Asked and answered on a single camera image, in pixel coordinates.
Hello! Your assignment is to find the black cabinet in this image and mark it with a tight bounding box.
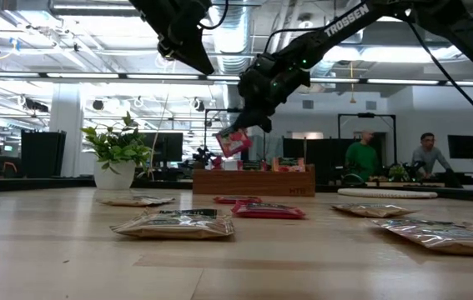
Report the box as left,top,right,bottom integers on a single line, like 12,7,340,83
21,130,68,178

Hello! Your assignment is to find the linear ceiling light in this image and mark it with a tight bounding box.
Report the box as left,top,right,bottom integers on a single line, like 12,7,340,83
0,70,473,88

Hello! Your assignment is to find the round woven placemat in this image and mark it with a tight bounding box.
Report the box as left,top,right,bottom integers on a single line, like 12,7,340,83
337,187,440,200

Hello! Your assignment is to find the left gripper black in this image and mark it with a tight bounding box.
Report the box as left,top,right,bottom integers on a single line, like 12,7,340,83
129,0,216,77

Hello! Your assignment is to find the black frame stand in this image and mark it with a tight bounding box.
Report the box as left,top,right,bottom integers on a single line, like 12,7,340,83
337,112,398,176
204,107,268,168

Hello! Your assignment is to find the green plant in white pot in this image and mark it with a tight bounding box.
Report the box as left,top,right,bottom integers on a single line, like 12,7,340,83
80,111,153,192

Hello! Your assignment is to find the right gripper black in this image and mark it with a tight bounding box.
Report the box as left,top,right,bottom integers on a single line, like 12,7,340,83
229,61,311,134

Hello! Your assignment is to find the silver ceiling air duct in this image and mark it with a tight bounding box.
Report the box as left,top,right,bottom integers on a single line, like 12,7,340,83
209,0,258,76

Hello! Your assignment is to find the beige tea packet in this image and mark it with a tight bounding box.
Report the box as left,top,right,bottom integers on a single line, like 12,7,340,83
109,207,236,241
330,202,420,218
97,194,177,208
370,218,473,258

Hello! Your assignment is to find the black wall monitor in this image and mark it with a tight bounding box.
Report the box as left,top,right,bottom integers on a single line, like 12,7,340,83
447,134,473,160

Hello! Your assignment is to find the wooden tea organizer box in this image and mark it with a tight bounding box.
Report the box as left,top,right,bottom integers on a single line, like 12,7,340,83
192,164,316,198

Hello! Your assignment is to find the black partition screen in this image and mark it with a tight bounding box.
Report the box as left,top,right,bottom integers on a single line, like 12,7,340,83
282,137,384,187

